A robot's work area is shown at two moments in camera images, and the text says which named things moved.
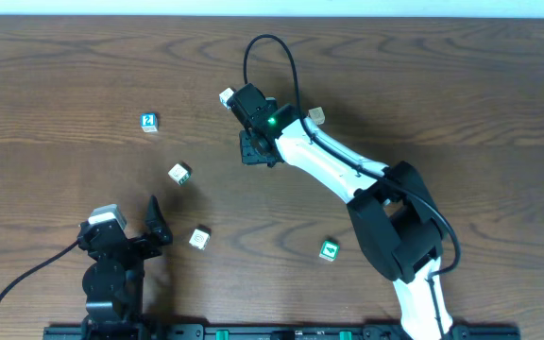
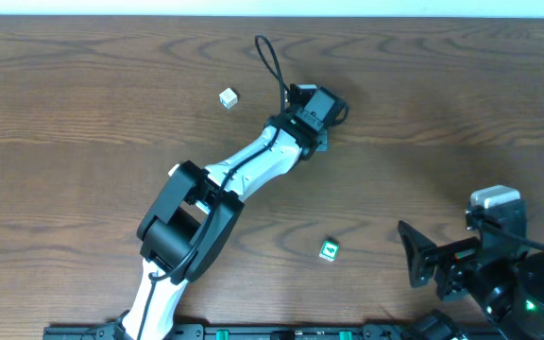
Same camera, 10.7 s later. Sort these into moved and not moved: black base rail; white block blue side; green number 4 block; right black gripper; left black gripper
Moved: left black gripper; right black gripper
Not moved: green number 4 block; black base rail; white block blue side
